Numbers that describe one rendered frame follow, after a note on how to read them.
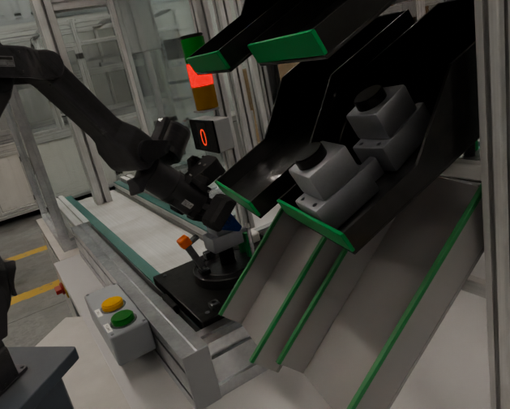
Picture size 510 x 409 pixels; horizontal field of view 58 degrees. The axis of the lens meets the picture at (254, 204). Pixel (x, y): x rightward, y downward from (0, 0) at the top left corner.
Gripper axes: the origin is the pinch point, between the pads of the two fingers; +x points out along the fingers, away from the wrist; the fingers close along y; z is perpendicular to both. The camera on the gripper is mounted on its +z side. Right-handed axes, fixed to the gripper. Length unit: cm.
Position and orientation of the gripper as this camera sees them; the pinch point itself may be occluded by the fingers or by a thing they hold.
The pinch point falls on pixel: (220, 217)
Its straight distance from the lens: 86.8
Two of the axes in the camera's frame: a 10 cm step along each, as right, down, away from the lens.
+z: 4.9, -8.6, 1.4
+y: -5.3, -1.7, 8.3
